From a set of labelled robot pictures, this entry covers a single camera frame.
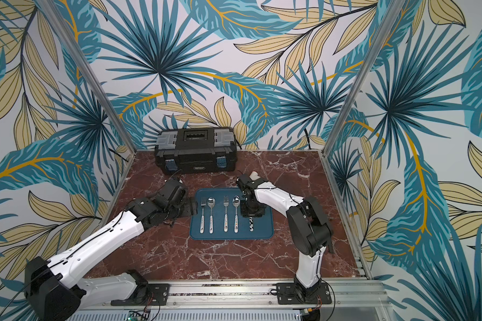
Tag colourful letter handle fork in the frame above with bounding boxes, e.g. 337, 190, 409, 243
199, 198, 206, 234

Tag black plastic toolbox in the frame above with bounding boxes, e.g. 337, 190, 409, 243
154, 127, 238, 175

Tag left aluminium frame post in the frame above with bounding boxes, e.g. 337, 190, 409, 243
37, 0, 137, 155

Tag teal rectangular tray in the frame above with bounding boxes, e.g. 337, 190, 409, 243
190, 187, 274, 241

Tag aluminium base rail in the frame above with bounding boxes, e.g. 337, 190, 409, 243
72, 278, 397, 320

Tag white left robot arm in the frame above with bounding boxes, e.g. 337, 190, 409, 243
24, 178, 197, 320

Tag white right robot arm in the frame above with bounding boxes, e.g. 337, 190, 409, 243
236, 171, 333, 304

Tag white PVC tee fitting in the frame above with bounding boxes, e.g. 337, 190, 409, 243
250, 171, 260, 180

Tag Hello Kitty handle fork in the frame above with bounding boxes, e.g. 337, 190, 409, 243
223, 196, 229, 233

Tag right aluminium frame post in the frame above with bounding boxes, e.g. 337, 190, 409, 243
322, 0, 405, 158

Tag white cartoon handle spoon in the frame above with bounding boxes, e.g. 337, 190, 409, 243
207, 197, 216, 234

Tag Hello Kitty handle spoon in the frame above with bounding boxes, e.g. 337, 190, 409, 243
232, 195, 240, 234

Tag aluminium frame post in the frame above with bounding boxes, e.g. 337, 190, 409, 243
37, 0, 137, 155
322, 0, 405, 158

